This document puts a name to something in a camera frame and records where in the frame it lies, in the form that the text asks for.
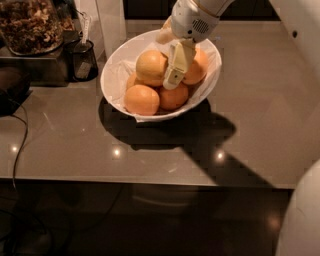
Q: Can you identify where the orange front middle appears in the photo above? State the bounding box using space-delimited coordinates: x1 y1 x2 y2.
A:
159 83 189 111

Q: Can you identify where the white bowl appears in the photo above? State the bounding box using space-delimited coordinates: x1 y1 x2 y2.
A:
100 28 223 124

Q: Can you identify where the orange hidden back left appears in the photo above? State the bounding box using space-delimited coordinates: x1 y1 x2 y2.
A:
126 72 143 89

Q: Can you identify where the white utensil in holder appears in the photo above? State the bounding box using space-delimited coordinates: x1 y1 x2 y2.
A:
80 12 91 45

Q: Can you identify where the white paper bowl liner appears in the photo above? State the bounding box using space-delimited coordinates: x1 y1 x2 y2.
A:
108 41 221 123

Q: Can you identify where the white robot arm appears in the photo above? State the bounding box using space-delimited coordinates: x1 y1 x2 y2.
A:
164 0 320 256

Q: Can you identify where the large yellowish orange top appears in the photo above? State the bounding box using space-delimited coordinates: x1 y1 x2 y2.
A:
136 50 168 87

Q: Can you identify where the dark metal stand box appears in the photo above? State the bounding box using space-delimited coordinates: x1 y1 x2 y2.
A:
0 31 79 87

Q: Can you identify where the orange front left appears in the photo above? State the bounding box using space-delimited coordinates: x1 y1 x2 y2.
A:
124 85 160 116

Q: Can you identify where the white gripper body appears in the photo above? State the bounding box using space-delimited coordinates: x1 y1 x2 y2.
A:
171 0 219 43

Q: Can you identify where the dark object left edge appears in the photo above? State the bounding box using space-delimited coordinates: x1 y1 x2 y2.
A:
0 66 31 116

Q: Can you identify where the black cable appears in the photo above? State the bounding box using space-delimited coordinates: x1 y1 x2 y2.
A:
6 98 30 192

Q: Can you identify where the orange top right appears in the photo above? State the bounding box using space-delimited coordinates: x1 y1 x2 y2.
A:
182 48 209 85

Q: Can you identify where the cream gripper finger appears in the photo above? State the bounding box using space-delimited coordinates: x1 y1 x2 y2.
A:
163 39 196 90
156 17 176 44

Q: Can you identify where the glass jar of walnuts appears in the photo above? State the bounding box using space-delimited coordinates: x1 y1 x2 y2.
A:
0 0 63 56

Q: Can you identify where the black mesh utensil holder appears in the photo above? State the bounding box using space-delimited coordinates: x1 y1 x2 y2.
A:
63 40 98 82

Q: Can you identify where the white column behind bowl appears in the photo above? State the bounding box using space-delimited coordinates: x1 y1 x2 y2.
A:
74 0 127 58

